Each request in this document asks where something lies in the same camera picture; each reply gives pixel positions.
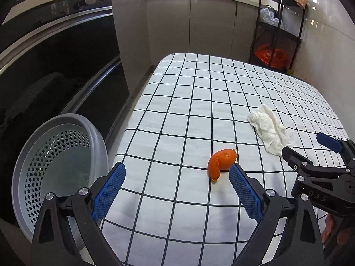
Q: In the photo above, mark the white tissue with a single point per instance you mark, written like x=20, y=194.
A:
x=269, y=129

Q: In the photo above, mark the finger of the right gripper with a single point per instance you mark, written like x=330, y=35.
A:
x=344, y=147
x=307, y=172

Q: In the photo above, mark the black metal shelf rack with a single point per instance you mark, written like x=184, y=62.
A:
x=290, y=40

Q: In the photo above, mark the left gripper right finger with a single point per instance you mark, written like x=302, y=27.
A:
x=301, y=242

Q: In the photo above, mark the black built-in oven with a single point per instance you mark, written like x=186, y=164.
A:
x=48, y=54

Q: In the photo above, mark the white grid tablecloth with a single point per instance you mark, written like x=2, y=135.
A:
x=190, y=124

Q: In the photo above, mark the orange peel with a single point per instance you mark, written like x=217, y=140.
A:
x=221, y=161

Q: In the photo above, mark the red plastic bag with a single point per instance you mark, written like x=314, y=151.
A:
x=276, y=59

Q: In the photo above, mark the grey kitchen cabinets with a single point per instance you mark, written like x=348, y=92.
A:
x=149, y=30

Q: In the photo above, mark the grey perforated trash basket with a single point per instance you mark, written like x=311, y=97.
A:
x=62, y=156

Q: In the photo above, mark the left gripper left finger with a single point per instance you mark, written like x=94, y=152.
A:
x=53, y=242

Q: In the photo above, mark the person's right hand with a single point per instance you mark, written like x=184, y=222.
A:
x=344, y=235

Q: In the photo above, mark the clear plastic bag on shelf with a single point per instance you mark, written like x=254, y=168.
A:
x=268, y=15

